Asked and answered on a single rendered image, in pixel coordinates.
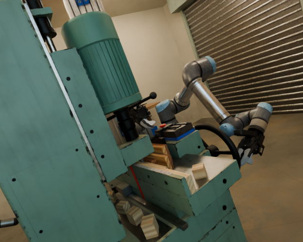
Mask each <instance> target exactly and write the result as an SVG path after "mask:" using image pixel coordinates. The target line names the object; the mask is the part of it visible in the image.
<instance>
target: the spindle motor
mask: <svg viewBox="0 0 303 242"><path fill-rule="evenodd" d="M61 35H62V37H63V40H64V42H65V44H66V47H67V48H72V47H76V48H77V51H78V53H79V55H80V57H81V60H82V62H83V64H84V67H85V69H86V72H87V74H88V76H89V79H90V81H91V84H92V86H93V88H94V91H95V93H96V95H97V98H98V100H99V102H100V105H101V107H102V110H103V112H104V114H105V115H107V114H110V113H113V112H116V111H118V110H121V109H124V108H126V107H128V106H131V105H133V104H135V103H137V102H139V101H140V100H141V99H142V96H141V93H140V91H139V88H138V85H137V83H136V80H135V78H134V75H133V73H132V70H131V68H130V65H129V63H128V60H127V58H126V55H125V52H124V50H123V47H122V44H121V42H120V39H119V36H118V34H117V31H116V29H115V26H114V24H113V21H112V19H111V17H110V15H109V14H107V13H106V12H102V11H94V12H87V13H84V14H81V15H78V16H76V17H74V18H72V19H70V20H68V21H67V22H66V23H65V24H64V25H63V26H62V28H61Z"/></svg>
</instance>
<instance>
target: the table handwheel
mask: <svg viewBox="0 0 303 242"><path fill-rule="evenodd" d="M194 127H195V130H209V131H211V132H213V133H215V134H216V135H218V136H219V137H220V138H221V139H222V140H223V141H224V142H225V143H226V145H227V146H228V148H229V149H230V151H220V150H219V149H218V147H217V146H215V145H210V146H209V145H208V144H207V143H206V142H205V141H204V140H203V139H202V142H203V145H204V147H205V149H206V150H209V152H210V154H211V157H217V156H219V154H226V155H232V157H233V159H235V160H237V163H238V166H239V169H240V167H241V161H240V155H239V152H238V150H237V148H236V146H235V144H234V143H233V141H232V140H231V139H230V137H229V136H228V135H227V134H226V133H225V132H223V131H222V130H221V129H219V128H217V127H216V126H213V125H211V124H207V123H200V124H197V125H195V126H194Z"/></svg>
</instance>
